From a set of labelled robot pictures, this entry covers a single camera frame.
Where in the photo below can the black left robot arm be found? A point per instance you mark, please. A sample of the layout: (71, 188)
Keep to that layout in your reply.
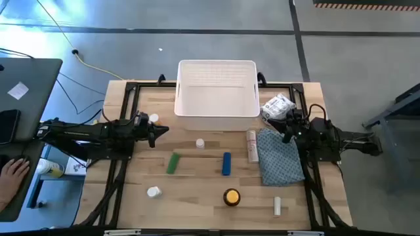
(82, 132)

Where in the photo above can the small white-capped vial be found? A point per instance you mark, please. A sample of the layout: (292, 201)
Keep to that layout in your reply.
(200, 143)

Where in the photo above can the green bandage roll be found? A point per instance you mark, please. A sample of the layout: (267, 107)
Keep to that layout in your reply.
(173, 163)

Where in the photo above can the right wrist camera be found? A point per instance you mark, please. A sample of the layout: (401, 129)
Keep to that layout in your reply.
(297, 116)

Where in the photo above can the white printed box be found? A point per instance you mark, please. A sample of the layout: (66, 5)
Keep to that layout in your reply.
(75, 167)

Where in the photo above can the silver metal bracket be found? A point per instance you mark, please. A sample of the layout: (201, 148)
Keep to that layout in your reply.
(305, 233)
(122, 232)

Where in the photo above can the white sticky note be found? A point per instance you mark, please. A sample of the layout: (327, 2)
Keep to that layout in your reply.
(18, 90)

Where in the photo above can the grey-blue metal cart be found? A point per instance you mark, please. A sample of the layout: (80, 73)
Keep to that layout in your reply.
(403, 105)

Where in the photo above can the white plastic bottle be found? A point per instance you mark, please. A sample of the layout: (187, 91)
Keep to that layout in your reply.
(153, 191)

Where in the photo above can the amber bottle yellow cap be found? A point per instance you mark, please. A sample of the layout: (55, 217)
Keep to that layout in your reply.
(232, 196)

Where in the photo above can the blue bandage roll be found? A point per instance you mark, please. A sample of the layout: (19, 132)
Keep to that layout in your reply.
(226, 164)

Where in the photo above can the white and yellow bottle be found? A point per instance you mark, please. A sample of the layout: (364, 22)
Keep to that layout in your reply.
(49, 167)

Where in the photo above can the grey desk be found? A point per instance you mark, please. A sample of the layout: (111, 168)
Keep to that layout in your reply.
(36, 78)

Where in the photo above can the white printed supply packet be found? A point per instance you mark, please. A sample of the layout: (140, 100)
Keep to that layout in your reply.
(277, 106)

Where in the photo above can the black aluminium table frame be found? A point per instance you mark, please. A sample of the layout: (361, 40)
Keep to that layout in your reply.
(151, 85)

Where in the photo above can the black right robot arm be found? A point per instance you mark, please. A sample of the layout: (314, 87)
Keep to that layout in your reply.
(328, 134)

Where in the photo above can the blue patterned cloth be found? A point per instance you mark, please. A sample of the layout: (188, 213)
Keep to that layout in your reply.
(279, 160)

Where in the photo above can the white plastic basket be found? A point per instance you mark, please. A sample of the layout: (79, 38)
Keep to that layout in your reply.
(216, 101)

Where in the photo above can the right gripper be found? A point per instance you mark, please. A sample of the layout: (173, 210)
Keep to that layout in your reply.
(302, 132)

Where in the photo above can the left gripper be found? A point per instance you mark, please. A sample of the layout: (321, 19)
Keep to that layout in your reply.
(141, 135)

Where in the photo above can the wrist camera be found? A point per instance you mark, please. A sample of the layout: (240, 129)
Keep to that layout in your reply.
(143, 118)
(297, 116)

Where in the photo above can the hazard striped floor mat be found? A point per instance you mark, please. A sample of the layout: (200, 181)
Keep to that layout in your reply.
(361, 6)

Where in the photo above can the small white gauze roll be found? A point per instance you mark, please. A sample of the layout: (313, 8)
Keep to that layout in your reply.
(277, 206)

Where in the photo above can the person's hand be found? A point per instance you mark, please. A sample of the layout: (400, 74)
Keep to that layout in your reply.
(13, 177)

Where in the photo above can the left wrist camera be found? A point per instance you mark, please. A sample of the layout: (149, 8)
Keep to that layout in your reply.
(143, 118)

